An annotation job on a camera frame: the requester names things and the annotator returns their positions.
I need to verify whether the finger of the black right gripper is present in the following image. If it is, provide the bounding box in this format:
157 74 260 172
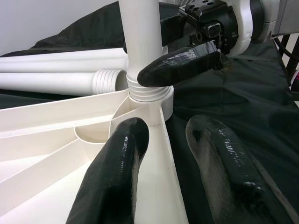
136 41 222 89
159 14 190 47

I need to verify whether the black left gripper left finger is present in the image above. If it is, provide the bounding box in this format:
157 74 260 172
65 116 150 224

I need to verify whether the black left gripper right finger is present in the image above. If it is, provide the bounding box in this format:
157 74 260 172
185 113 290 224

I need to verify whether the white plastic table top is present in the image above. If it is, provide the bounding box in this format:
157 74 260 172
0 86 190 224

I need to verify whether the black table cloth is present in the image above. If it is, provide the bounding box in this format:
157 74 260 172
0 0 299 224

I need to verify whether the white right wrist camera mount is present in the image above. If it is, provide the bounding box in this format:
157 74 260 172
230 0 255 56

